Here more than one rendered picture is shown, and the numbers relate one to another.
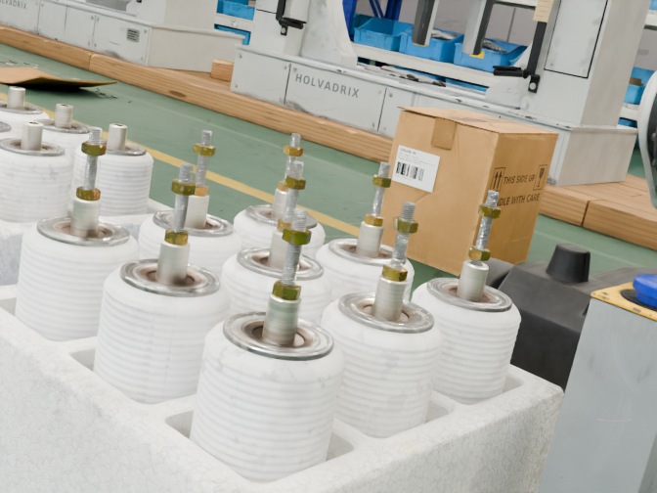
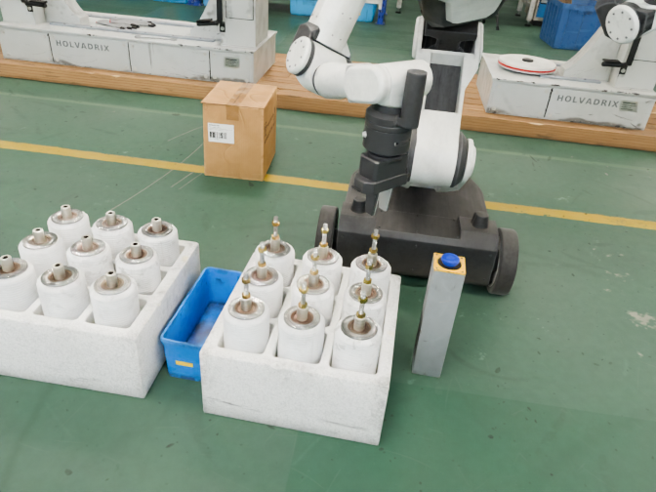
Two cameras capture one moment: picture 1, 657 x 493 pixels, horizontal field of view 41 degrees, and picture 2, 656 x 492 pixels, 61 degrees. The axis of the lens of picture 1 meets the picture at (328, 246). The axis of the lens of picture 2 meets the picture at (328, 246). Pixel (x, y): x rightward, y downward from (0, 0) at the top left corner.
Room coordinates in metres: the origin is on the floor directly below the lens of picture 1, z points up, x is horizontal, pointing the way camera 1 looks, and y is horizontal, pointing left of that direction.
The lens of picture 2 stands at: (-0.13, 0.54, 0.98)
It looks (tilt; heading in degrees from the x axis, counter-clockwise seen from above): 32 degrees down; 328
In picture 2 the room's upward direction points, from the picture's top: 5 degrees clockwise
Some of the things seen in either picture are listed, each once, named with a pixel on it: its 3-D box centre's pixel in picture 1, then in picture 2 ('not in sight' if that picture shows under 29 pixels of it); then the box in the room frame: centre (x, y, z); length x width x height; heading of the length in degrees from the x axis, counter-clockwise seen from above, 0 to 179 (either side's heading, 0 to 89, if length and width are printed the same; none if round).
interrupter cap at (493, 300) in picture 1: (468, 295); (371, 264); (0.74, -0.13, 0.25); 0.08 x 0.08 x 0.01
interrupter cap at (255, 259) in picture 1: (280, 264); (312, 284); (0.72, 0.04, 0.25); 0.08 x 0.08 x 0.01
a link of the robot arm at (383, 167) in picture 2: not in sight; (383, 154); (0.65, -0.05, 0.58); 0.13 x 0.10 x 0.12; 100
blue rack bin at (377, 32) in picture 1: (392, 35); not in sight; (6.66, -0.17, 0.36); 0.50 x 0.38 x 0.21; 143
